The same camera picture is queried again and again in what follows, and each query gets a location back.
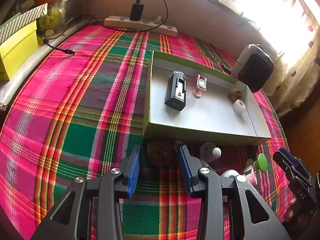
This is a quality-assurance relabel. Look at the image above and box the beige power strip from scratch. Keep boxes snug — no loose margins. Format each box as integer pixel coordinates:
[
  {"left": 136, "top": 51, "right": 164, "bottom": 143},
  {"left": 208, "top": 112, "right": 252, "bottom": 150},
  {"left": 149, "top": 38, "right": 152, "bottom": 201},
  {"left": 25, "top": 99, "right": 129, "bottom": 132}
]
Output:
[{"left": 104, "top": 16, "right": 178, "bottom": 37}]

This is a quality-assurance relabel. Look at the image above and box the green cardboard box tray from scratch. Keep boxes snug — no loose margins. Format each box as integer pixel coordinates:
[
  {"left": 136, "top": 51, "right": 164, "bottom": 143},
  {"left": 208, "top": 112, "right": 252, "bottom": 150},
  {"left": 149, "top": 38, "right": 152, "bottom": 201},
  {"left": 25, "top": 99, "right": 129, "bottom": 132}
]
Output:
[{"left": 143, "top": 51, "right": 271, "bottom": 145}]

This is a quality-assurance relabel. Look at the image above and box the grey suction knob white ball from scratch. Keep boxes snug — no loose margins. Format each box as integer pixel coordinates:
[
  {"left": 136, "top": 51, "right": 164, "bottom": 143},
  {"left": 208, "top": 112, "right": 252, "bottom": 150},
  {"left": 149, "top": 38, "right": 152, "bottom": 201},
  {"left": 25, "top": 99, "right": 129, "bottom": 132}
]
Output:
[{"left": 199, "top": 142, "right": 222, "bottom": 163}]

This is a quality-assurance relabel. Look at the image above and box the black charging cable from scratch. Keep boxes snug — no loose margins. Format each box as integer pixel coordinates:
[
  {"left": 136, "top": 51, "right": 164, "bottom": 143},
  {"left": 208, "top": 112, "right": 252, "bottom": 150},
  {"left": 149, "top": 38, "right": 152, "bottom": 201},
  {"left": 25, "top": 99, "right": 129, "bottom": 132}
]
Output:
[{"left": 42, "top": 0, "right": 169, "bottom": 56}]

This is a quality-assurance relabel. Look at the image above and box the brown walnut on bed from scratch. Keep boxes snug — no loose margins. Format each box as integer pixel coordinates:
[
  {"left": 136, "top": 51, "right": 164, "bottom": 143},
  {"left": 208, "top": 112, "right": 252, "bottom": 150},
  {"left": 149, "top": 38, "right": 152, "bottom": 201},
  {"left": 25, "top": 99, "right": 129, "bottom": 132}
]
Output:
[{"left": 146, "top": 140, "right": 176, "bottom": 168}]

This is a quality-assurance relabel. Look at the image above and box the brown walnut in box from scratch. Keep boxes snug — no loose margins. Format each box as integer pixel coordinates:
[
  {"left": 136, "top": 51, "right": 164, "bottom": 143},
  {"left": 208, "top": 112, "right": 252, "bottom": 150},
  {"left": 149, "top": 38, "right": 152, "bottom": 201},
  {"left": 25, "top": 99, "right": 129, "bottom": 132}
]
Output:
[{"left": 228, "top": 89, "right": 242, "bottom": 102}]

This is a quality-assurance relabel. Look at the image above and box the pink green mushroom toy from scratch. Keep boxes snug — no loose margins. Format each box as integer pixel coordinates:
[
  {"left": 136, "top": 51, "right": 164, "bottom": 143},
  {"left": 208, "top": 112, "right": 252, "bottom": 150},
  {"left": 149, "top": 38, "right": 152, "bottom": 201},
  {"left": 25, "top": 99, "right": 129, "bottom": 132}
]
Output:
[{"left": 243, "top": 153, "right": 268, "bottom": 186}]

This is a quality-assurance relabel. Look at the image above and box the spotted cream curtain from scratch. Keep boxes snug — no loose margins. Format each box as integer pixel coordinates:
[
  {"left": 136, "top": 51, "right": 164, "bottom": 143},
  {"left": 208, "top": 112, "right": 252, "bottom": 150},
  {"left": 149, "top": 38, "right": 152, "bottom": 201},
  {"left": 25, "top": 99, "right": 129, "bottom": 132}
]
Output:
[{"left": 260, "top": 17, "right": 320, "bottom": 118}]

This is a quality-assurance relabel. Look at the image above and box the plaid bed cover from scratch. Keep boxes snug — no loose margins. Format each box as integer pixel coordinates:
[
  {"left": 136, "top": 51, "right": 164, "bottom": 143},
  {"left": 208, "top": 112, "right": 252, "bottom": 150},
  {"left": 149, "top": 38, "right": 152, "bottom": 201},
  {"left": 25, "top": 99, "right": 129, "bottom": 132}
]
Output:
[{"left": 1, "top": 25, "right": 293, "bottom": 239}]

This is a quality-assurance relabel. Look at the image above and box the black charger plug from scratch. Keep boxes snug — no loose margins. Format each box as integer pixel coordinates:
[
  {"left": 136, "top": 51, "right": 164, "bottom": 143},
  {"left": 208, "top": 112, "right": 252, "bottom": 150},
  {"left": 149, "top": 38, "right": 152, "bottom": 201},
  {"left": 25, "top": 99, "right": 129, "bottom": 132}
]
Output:
[{"left": 130, "top": 0, "right": 144, "bottom": 21}]

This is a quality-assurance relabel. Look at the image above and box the white usb cable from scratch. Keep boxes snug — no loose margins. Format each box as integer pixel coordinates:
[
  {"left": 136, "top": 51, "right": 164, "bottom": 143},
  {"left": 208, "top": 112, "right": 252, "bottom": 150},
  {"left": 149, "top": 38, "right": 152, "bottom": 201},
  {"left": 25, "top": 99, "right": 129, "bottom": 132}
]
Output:
[{"left": 231, "top": 99, "right": 247, "bottom": 117}]

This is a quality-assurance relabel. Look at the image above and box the black electric shaver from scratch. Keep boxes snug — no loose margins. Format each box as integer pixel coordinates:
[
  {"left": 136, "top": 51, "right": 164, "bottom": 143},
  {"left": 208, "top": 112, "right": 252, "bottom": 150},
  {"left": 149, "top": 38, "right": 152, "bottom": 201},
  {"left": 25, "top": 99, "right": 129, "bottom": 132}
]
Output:
[{"left": 164, "top": 71, "right": 186, "bottom": 111}]

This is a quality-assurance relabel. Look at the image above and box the white panda dome toy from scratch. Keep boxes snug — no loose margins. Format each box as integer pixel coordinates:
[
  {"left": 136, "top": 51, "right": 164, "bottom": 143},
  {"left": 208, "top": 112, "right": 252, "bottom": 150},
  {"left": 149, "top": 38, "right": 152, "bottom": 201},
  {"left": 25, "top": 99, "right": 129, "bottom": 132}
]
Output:
[{"left": 221, "top": 170, "right": 240, "bottom": 179}]

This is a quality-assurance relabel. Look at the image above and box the white black small heater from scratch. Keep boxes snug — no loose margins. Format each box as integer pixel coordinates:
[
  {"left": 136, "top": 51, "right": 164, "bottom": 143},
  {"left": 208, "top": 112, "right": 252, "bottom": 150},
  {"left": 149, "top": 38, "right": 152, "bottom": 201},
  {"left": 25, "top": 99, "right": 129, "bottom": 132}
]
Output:
[{"left": 231, "top": 44, "right": 274, "bottom": 93}]

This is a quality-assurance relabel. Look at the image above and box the yellow box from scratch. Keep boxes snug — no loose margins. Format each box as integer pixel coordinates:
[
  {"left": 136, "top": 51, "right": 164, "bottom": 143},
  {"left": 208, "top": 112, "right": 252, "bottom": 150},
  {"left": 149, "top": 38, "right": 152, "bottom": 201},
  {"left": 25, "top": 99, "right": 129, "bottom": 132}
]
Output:
[{"left": 0, "top": 20, "right": 38, "bottom": 81}]

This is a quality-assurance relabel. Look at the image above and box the person hand holding gripper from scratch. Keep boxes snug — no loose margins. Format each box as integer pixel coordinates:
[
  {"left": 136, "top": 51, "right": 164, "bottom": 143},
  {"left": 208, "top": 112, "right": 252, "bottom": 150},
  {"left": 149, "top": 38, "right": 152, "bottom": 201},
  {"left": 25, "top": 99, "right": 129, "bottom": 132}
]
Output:
[{"left": 283, "top": 198, "right": 304, "bottom": 231}]

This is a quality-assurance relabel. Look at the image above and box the pink teal nail clipper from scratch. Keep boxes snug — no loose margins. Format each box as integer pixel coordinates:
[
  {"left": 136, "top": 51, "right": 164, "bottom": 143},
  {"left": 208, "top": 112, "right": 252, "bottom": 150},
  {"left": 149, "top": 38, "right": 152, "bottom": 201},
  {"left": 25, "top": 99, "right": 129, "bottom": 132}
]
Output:
[{"left": 192, "top": 74, "right": 207, "bottom": 99}]

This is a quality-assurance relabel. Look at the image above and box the striped white box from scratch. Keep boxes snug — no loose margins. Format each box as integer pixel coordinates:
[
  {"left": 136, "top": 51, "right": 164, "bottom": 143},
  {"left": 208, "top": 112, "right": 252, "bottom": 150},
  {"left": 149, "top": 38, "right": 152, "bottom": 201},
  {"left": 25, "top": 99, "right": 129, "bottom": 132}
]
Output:
[{"left": 0, "top": 3, "right": 48, "bottom": 44}]

